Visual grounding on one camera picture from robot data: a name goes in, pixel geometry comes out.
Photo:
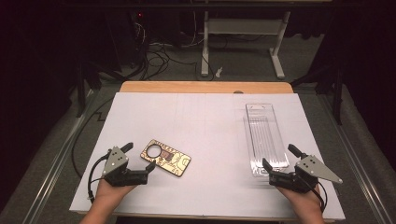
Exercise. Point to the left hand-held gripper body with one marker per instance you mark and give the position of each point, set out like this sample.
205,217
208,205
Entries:
120,175

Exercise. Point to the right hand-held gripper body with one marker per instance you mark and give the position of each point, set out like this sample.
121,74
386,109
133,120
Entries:
299,179

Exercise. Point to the person's left hand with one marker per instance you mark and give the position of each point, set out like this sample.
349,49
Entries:
109,193

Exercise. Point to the person's right hand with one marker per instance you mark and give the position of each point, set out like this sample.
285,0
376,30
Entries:
300,199

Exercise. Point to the clear plastic package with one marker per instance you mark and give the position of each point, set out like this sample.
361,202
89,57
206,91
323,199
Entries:
264,133

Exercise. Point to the white board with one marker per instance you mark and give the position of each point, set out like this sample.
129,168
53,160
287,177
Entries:
202,124

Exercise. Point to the black metal stand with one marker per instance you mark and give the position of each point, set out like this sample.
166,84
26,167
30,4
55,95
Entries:
82,84
336,90

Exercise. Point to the wooden table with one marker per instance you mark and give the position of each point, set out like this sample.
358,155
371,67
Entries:
202,87

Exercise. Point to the small white floor object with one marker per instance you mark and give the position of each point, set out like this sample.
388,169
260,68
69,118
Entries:
219,72

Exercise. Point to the dark computer tower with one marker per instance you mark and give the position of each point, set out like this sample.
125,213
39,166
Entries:
134,34

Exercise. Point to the metal floor rail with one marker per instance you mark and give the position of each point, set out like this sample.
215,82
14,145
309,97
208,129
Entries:
53,174
358,161

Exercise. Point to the white desk frame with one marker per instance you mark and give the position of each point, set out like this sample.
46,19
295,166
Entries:
239,26

